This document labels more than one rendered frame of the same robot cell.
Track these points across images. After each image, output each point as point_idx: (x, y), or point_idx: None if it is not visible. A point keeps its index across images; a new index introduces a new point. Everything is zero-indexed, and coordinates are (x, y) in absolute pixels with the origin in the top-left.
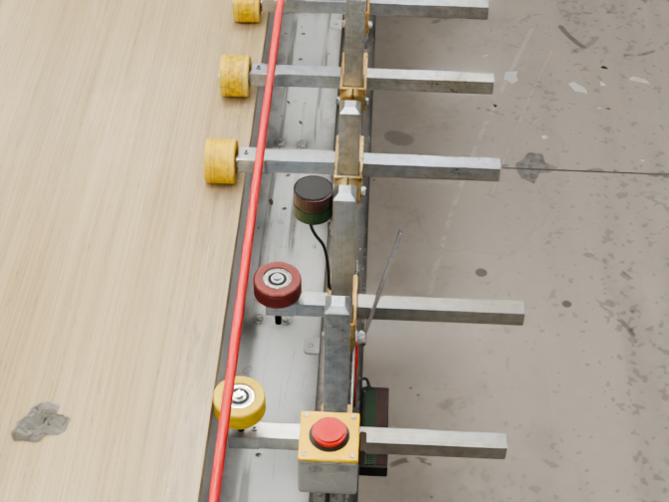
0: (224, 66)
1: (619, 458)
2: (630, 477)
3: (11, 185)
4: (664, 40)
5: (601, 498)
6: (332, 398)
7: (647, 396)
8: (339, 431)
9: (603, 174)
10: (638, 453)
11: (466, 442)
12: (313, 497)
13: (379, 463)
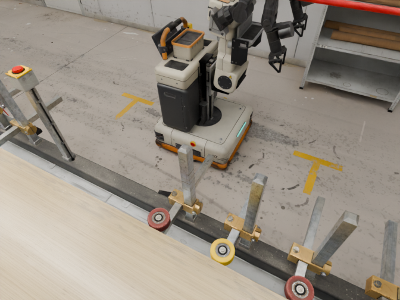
0: None
1: (83, 127)
2: (88, 127)
3: None
4: (3, 68)
5: (87, 134)
6: (10, 103)
7: (75, 116)
8: (19, 66)
9: (20, 94)
10: (85, 124)
11: (51, 102)
12: (31, 145)
13: (38, 129)
